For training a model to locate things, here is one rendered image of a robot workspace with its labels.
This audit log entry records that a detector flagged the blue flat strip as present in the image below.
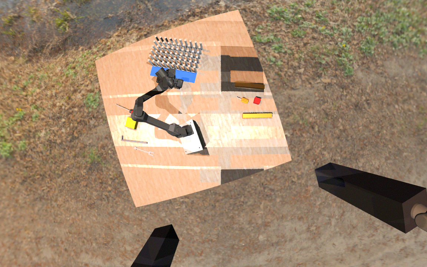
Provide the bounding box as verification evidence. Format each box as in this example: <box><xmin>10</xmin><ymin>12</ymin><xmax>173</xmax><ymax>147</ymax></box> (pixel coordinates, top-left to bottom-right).
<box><xmin>150</xmin><ymin>66</ymin><xmax>197</xmax><ymax>83</ymax></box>

